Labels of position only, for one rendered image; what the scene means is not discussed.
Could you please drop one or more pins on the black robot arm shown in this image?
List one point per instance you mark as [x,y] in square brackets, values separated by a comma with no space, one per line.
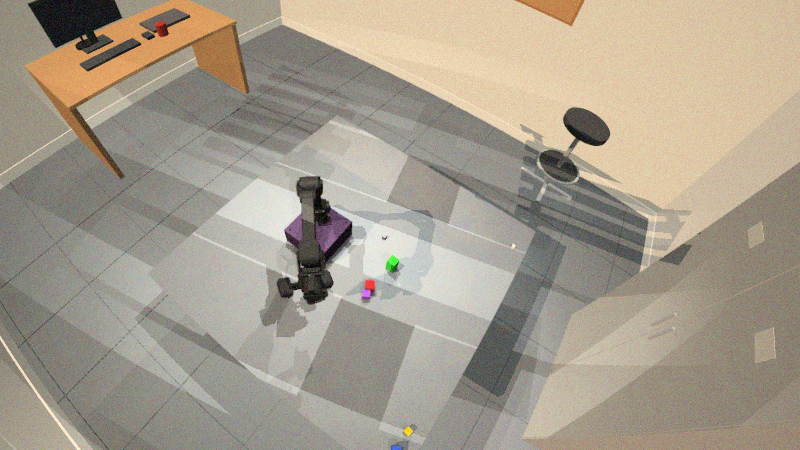
[314,209]

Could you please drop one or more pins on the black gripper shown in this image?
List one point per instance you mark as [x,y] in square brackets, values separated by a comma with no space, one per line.
[286,288]

